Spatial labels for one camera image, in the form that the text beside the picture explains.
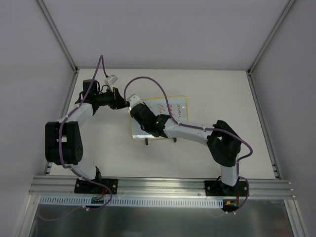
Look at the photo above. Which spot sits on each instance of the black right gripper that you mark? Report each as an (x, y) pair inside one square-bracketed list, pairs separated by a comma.
[(138, 110)]

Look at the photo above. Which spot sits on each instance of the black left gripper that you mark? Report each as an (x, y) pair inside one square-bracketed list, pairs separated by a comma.
[(114, 98)]

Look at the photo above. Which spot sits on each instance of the small whiteboard with yellow frame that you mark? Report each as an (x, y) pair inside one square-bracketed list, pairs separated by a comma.
[(178, 107)]

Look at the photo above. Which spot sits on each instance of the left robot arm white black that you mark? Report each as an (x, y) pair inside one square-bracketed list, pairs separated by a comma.
[(63, 143)]

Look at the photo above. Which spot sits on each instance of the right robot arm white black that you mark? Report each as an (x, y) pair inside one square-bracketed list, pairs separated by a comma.
[(223, 142)]

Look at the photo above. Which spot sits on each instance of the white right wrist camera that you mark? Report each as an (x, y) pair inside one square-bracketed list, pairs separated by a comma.
[(134, 100)]

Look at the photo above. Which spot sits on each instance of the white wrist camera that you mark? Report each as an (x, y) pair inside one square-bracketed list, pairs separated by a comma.
[(110, 80), (134, 100)]

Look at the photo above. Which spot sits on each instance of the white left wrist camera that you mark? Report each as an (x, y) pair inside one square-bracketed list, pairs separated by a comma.
[(110, 80)]

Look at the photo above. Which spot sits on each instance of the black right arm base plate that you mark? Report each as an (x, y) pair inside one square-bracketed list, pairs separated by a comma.
[(219, 189)]

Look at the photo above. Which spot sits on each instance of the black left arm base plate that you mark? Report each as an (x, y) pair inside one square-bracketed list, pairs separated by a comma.
[(107, 184)]

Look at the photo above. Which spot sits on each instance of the left aluminium frame post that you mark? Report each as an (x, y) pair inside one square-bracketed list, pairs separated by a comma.
[(56, 33)]

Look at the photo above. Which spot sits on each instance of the aluminium frame post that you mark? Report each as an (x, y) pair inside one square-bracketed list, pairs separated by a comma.
[(56, 33), (272, 33)]

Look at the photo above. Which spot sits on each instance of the aluminium mounting rail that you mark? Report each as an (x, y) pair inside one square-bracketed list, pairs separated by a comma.
[(165, 187)]

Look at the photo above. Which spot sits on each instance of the white slotted cable duct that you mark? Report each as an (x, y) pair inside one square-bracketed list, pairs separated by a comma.
[(134, 201)]

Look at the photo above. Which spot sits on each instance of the right aluminium frame post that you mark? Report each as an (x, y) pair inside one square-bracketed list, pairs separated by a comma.
[(272, 33)]

